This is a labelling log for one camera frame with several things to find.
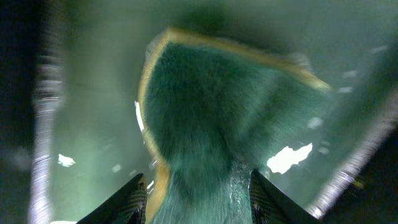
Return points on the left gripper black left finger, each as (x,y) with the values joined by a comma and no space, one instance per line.
(126,206)

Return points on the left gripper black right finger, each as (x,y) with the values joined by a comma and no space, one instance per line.
(269,205)

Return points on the green yellow sponge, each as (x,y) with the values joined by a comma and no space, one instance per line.
(213,111)

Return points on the small green wash tray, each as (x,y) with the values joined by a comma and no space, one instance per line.
(89,140)

